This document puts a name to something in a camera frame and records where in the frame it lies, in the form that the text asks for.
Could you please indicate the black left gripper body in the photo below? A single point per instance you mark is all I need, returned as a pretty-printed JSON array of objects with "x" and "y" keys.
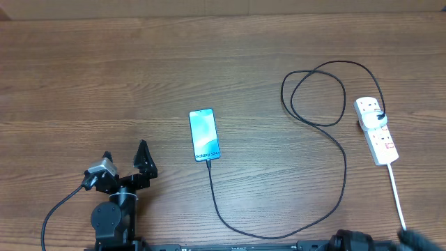
[{"x": 132, "y": 183}]

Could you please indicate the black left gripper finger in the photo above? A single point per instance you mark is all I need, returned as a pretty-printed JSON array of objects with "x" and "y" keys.
[
  {"x": 107, "y": 157},
  {"x": 144, "y": 162}
]

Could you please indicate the Samsung Galaxy smartphone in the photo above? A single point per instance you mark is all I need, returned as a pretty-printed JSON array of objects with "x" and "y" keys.
[{"x": 204, "y": 135}]

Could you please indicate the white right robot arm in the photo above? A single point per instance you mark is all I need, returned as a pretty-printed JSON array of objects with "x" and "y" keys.
[{"x": 409, "y": 240}]

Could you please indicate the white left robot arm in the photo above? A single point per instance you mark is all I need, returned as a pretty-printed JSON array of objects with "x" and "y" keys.
[{"x": 114, "y": 221}]

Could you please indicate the white charger plug adapter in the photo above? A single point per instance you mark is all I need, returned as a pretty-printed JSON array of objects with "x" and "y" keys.
[{"x": 372, "y": 120}]

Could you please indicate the cardboard back panel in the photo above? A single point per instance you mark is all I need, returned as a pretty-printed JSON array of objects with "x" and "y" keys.
[{"x": 96, "y": 9}]

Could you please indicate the white power strip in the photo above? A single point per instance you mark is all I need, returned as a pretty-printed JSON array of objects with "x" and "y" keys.
[{"x": 380, "y": 141}]

